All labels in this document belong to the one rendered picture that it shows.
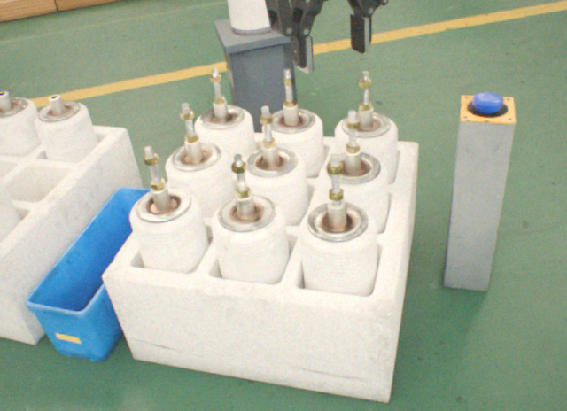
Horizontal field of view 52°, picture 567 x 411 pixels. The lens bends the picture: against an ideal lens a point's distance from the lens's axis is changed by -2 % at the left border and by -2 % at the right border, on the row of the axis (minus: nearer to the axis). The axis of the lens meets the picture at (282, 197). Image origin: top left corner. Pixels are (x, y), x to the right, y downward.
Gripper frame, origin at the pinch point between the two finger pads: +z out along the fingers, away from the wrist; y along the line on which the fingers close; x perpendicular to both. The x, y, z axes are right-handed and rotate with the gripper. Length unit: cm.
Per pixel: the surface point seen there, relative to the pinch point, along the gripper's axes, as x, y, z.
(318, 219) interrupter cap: 1.7, -2.0, 22.4
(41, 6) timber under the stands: 204, 3, 45
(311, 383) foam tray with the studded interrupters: -3.2, -8.1, 45.7
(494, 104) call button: -1.2, 24.8, 14.7
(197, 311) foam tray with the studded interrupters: 7.8, -18.2, 34.0
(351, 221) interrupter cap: -0.9, 1.1, 22.6
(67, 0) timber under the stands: 201, 14, 45
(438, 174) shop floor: 24, 43, 48
